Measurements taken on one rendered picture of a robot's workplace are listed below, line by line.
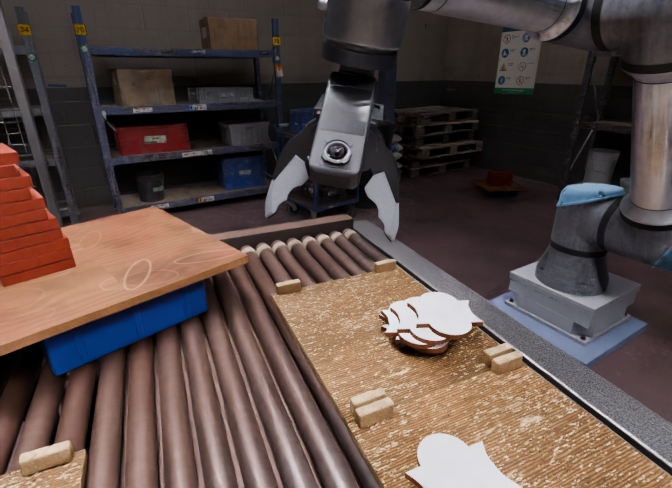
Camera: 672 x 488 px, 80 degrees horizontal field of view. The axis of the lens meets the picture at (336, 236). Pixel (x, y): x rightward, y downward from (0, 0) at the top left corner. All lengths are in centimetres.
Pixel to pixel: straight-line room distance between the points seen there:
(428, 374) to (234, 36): 420
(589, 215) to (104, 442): 97
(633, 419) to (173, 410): 73
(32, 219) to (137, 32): 422
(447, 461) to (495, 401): 16
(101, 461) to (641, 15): 96
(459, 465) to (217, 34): 433
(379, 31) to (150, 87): 417
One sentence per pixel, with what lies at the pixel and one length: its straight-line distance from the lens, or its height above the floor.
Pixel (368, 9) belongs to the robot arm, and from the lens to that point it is 38.
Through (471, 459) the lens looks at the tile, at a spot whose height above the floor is 95.
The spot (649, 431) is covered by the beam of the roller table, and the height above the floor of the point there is 91.
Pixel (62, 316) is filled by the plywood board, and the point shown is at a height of 104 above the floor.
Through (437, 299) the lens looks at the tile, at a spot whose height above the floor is 100.
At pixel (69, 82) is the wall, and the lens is 502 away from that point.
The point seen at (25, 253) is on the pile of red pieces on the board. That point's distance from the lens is 99.
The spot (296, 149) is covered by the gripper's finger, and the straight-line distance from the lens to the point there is 42.
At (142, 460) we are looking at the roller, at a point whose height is 92.
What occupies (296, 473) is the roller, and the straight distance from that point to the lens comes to 64.
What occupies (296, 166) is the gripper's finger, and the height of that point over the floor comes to 133.
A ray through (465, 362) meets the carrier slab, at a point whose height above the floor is 94.
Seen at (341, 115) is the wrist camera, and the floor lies 139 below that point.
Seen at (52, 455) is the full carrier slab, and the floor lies 96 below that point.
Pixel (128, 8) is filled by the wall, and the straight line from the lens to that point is 509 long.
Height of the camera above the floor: 143
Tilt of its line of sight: 23 degrees down
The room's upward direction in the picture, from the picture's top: straight up
